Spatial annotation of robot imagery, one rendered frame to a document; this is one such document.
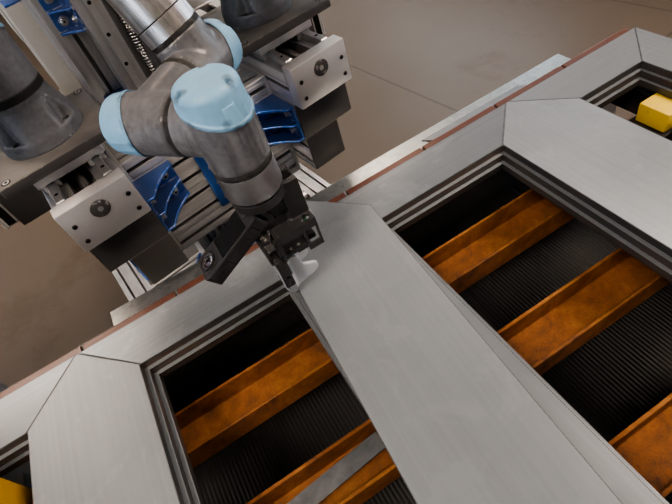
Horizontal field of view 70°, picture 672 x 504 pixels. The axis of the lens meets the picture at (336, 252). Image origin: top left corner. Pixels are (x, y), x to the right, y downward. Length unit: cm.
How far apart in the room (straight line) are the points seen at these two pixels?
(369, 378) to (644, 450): 39
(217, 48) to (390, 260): 38
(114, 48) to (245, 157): 59
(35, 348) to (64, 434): 157
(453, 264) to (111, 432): 64
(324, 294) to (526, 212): 48
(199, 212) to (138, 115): 60
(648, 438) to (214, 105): 71
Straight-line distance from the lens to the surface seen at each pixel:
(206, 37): 68
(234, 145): 53
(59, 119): 100
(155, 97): 59
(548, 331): 88
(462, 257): 96
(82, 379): 86
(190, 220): 115
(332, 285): 74
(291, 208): 63
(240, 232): 62
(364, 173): 117
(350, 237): 79
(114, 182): 91
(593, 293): 93
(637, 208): 82
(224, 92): 51
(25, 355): 239
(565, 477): 61
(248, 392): 90
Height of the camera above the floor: 143
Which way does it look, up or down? 48 degrees down
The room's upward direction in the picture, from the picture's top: 20 degrees counter-clockwise
